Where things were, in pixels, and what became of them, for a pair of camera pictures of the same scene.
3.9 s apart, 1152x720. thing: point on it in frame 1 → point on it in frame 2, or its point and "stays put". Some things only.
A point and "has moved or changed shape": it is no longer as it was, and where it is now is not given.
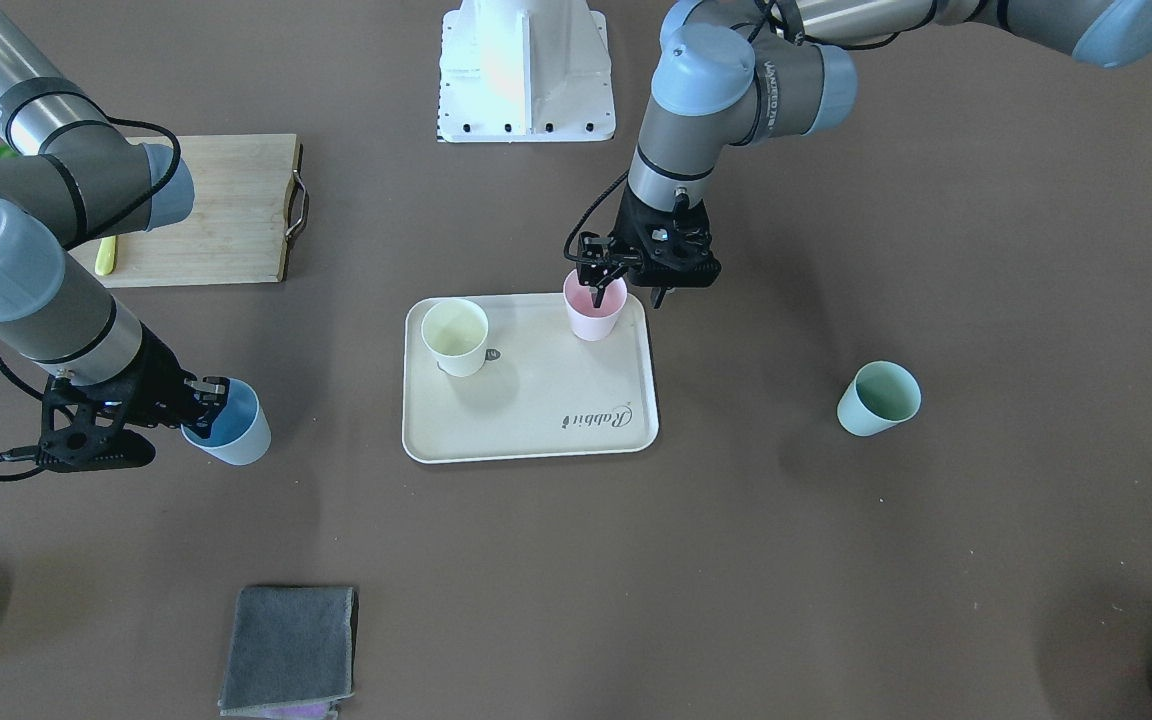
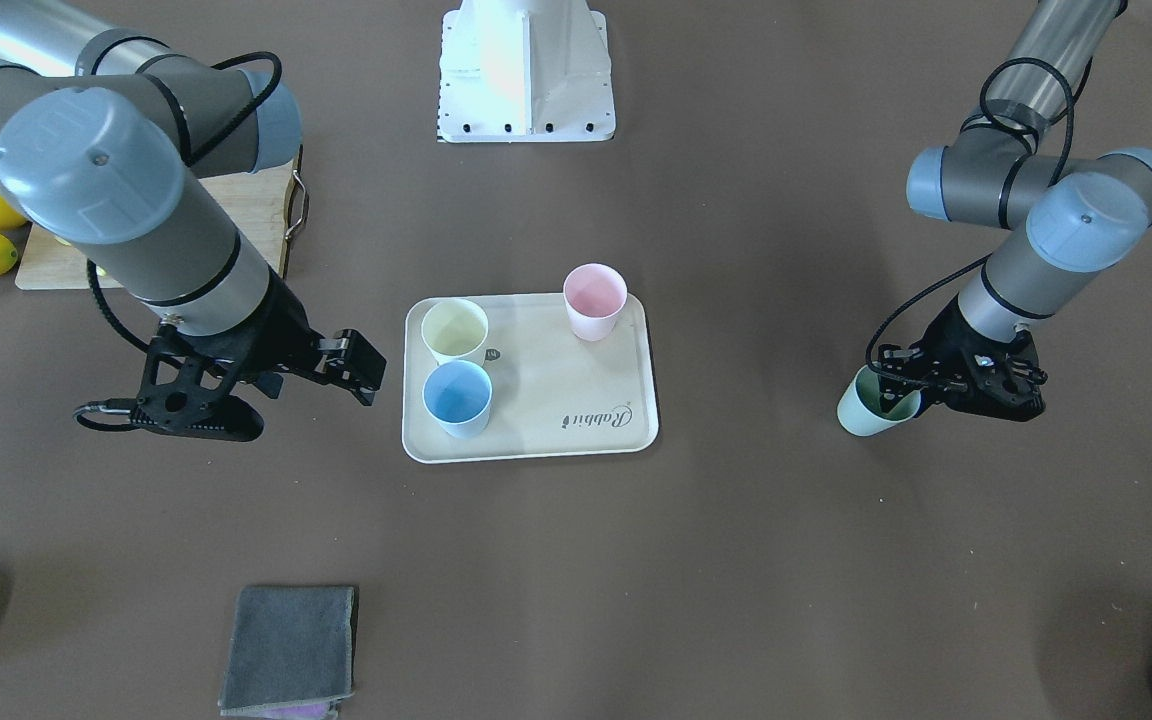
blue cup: [241, 434] has moved or changed shape
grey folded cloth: [291, 653] stays put
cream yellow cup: [455, 330] stays put
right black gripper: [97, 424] → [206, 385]
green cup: [879, 397] stays put
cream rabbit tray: [543, 393] stays put
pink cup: [586, 320] stays put
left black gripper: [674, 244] → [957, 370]
